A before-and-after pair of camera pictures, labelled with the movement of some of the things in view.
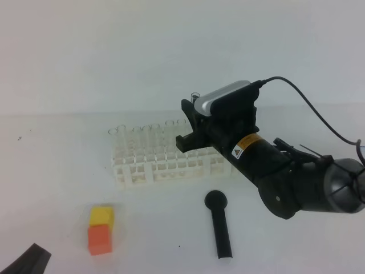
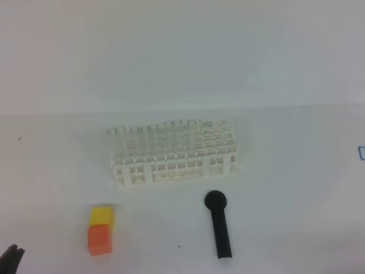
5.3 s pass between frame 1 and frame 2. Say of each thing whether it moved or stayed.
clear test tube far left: stayed
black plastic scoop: stayed
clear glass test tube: moved
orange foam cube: stayed
